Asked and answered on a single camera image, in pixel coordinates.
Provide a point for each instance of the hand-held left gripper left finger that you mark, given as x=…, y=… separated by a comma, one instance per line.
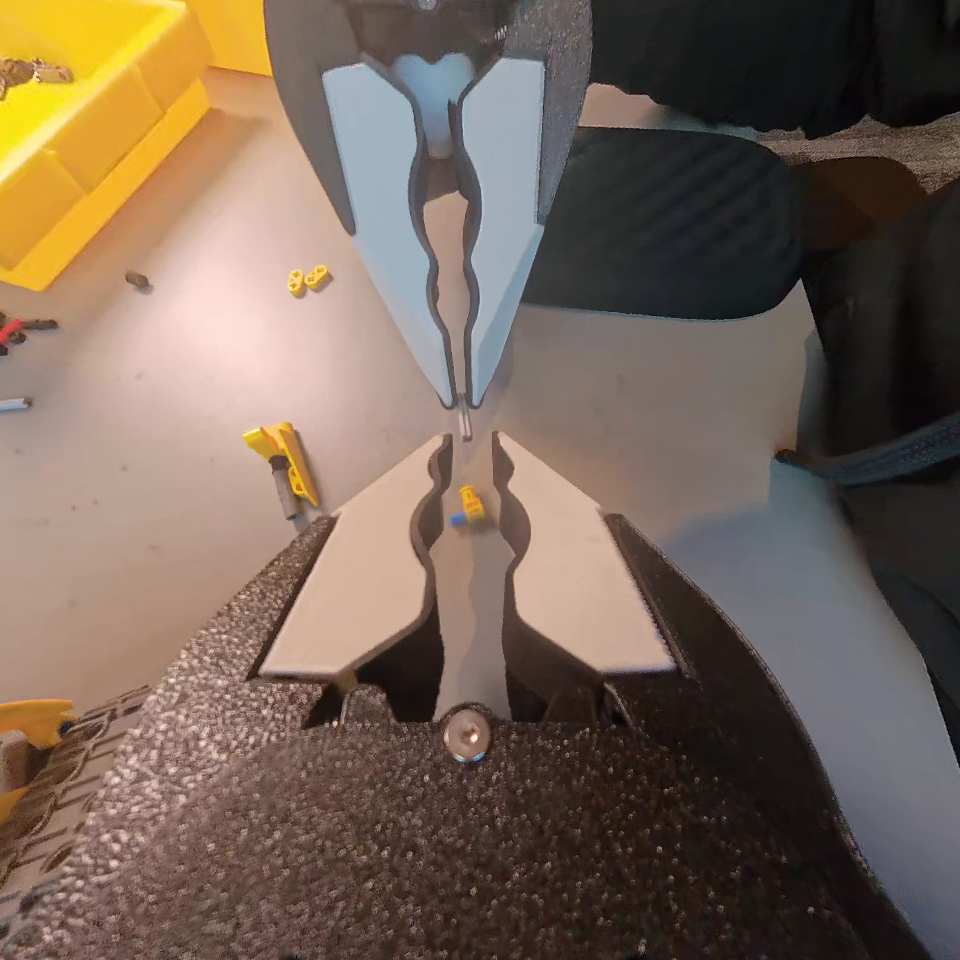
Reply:
x=353, y=593

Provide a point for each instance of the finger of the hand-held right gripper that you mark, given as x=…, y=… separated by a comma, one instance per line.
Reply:
x=375, y=180
x=510, y=165

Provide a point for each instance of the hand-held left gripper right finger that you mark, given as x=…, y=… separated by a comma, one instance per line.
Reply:
x=585, y=585

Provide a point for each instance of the yellow plastic bin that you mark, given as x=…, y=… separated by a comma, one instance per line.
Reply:
x=90, y=150
x=233, y=38

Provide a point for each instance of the small yellow brick connector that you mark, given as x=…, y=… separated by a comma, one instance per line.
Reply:
x=473, y=504

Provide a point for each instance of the yellow brick piece grey axle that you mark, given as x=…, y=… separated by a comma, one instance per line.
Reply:
x=288, y=458

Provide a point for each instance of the yellow grey bricks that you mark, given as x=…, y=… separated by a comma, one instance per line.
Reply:
x=30, y=71

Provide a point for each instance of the yellow tracked brick vehicle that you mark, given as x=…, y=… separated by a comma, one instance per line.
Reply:
x=60, y=780

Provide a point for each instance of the person's right forearm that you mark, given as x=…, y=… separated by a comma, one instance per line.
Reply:
x=780, y=60

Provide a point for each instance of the grey desk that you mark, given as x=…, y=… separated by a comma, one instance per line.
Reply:
x=150, y=450

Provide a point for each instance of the small yellow brick piece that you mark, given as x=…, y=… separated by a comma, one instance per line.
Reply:
x=318, y=275
x=297, y=282

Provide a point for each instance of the small dark brick pin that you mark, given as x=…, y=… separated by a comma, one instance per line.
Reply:
x=138, y=281

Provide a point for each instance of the pile of small brick parts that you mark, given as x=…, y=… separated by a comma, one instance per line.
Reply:
x=23, y=330

